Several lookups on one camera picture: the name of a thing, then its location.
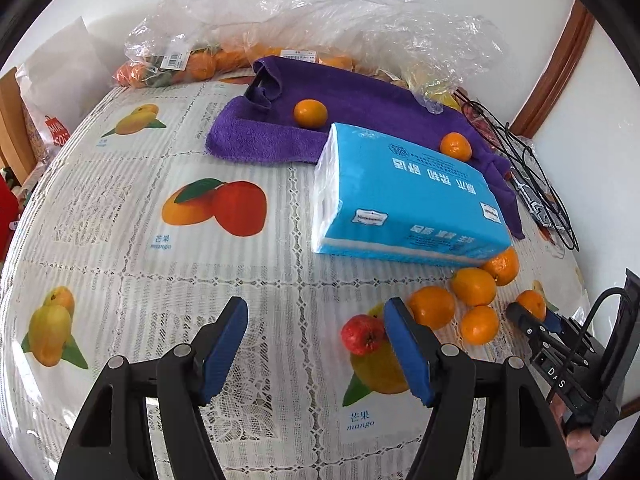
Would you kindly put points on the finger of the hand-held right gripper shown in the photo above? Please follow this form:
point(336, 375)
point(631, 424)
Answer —
point(554, 319)
point(521, 318)

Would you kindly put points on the small tangerine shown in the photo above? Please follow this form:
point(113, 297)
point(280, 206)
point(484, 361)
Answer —
point(310, 112)
point(531, 304)
point(502, 266)
point(479, 324)
point(473, 286)
point(455, 146)

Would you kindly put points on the bag of red fruits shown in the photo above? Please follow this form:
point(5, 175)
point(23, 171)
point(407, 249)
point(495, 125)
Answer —
point(487, 127)

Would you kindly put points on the wooden chair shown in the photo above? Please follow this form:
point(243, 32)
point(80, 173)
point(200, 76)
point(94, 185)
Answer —
point(12, 125)

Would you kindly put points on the blue tissue pack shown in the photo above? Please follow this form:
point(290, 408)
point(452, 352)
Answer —
point(400, 195)

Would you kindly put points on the large clear plastic bag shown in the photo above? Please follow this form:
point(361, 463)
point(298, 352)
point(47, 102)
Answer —
point(400, 25)

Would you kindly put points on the yellow fruit bag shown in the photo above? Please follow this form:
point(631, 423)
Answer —
point(440, 92)

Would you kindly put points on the purple towel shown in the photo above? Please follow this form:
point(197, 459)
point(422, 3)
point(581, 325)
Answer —
point(360, 95)

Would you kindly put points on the person's right hand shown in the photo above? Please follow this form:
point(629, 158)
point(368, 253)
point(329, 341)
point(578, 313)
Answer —
point(582, 452)

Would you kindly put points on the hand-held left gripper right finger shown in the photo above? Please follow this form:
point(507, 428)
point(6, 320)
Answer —
point(405, 350)

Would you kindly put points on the clear bag of tangerines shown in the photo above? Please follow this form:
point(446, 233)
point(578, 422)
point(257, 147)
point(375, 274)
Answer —
point(327, 61)
point(200, 65)

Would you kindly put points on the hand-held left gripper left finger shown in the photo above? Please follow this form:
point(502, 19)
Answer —
point(225, 350)

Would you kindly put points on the fruit-print tablecloth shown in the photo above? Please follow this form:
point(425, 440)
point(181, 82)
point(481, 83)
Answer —
point(150, 285)

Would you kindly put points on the large tangerine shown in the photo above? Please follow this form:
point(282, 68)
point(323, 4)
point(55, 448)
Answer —
point(431, 306)

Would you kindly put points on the white paper bag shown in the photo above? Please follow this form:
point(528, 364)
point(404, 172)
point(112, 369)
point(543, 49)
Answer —
point(55, 75)

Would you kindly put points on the small red apple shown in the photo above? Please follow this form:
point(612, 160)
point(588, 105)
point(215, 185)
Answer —
point(359, 335)

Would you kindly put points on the wooden door frame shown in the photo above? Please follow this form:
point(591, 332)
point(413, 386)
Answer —
point(560, 65)

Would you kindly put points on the grey patterned cloth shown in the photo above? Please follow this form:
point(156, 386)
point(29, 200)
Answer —
point(537, 205)

